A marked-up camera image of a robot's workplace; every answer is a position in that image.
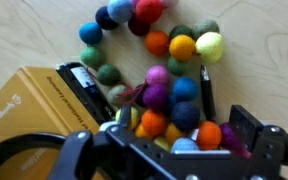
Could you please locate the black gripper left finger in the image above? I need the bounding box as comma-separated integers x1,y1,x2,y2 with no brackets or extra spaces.
119,105,131,128

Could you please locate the black marker with label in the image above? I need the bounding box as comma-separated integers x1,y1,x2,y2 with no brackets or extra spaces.
56,62,115,125

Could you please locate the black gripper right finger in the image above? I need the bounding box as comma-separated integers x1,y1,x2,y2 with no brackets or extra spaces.
229,105,264,151

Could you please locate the colourful felt ball garland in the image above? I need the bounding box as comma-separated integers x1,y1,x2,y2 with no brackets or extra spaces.
78,0,251,158

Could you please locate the black pen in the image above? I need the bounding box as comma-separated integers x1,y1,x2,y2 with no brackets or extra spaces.
200,64,216,121

